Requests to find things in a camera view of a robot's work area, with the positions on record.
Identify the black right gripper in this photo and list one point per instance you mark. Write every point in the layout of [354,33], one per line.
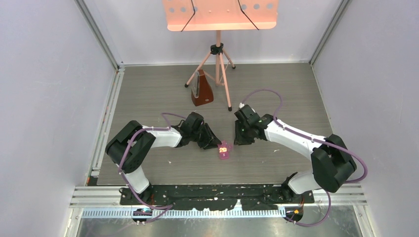
[238,139]

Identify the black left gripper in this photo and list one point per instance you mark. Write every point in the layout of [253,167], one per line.
[210,140]

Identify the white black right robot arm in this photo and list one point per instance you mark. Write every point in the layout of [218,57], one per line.
[331,166]

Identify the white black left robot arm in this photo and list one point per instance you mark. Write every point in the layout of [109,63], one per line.
[129,148]

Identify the brown wooden metronome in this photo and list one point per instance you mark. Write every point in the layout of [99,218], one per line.
[201,91]

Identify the pink music stand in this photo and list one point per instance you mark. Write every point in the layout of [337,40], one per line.
[219,16]

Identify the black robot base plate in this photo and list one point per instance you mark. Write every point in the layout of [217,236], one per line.
[215,197]

